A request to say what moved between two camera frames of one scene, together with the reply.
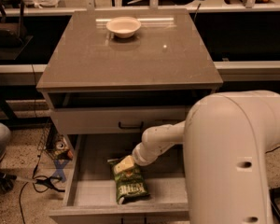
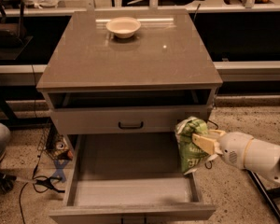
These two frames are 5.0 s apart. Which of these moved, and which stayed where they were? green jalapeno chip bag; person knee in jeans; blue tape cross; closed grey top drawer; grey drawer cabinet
Moved: green jalapeno chip bag
Stayed: closed grey top drawer; blue tape cross; grey drawer cabinet; person knee in jeans
